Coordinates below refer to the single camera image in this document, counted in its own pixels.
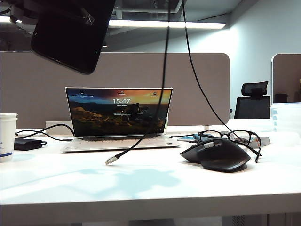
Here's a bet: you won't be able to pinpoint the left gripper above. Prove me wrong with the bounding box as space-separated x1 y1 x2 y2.
0 0 95 26

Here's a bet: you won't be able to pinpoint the black smartphone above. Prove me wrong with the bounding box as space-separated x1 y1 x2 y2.
30 0 116 75

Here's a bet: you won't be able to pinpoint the black USB charger cable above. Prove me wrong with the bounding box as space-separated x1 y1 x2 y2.
105 0 238 166

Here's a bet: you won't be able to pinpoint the wide brown desk partition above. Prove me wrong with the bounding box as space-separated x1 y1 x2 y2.
0 52 230 129

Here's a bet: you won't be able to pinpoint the white desk socket box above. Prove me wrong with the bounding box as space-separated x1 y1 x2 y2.
45 121 73 137

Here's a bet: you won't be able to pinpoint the narrow brown desk partition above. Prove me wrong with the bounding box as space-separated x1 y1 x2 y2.
271 53 301 104

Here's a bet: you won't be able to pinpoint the long ceiling light strip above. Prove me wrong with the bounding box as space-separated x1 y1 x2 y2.
0 16 226 30

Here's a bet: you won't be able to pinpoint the silver laptop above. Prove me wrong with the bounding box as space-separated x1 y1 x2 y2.
61 87 181 153

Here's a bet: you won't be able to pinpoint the black power adapter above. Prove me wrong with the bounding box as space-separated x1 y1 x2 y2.
14 138 47 151

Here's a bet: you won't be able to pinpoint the white paper cup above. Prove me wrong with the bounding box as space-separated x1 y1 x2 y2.
0 113 19 163

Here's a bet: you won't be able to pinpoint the black-framed eyeglasses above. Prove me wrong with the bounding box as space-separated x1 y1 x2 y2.
197 129 263 163

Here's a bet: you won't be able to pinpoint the black mesh office chair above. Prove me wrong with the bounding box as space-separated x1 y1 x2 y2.
234 81 271 120

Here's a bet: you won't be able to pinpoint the black computer mouse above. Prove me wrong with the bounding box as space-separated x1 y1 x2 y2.
180 137 251 174

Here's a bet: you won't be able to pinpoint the small black box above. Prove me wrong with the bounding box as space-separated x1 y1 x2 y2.
274 93 288 103

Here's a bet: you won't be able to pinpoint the translucent plastic storage boxes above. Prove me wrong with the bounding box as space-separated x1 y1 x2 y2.
269 102 301 134

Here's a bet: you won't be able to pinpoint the black laptop power cable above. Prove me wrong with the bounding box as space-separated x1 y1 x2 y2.
14 124 75 143

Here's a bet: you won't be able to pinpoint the grey printed lanyard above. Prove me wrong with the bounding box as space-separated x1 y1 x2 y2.
246 136 271 148

